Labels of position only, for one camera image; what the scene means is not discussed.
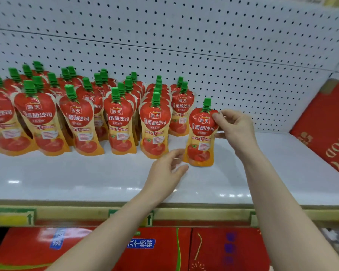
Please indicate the yellow green price label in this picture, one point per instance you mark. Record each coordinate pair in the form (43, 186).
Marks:
(8, 217)

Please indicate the red gift box gold lettering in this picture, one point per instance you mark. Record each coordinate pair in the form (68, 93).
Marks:
(325, 126)

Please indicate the green arrow price label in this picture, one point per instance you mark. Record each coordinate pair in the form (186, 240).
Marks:
(148, 220)

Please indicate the red carton blue label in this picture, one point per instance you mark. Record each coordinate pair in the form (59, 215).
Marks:
(147, 248)

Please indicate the single tomato sauce spout pouch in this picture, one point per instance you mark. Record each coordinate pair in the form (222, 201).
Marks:
(200, 138)

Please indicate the red carton gold pattern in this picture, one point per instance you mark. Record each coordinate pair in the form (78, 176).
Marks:
(228, 249)

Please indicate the person's right forearm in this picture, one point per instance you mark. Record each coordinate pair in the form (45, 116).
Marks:
(282, 217)

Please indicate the person's right hand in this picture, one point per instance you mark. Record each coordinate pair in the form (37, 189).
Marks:
(238, 132)

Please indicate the rows of red sauce pouches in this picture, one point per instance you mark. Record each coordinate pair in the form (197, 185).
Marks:
(82, 115)

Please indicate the person's right thumb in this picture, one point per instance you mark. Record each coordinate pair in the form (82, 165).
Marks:
(219, 119)

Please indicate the person's left hand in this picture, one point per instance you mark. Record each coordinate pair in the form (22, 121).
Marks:
(161, 177)

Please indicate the person's left thumb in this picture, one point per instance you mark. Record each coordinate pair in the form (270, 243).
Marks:
(181, 172)

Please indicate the person's left forearm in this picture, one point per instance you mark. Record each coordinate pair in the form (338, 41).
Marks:
(110, 237)

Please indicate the white pegboard back panel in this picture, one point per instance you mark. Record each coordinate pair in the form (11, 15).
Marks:
(186, 47)

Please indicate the yellow shelf edge rail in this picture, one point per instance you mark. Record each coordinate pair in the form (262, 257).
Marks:
(203, 214)

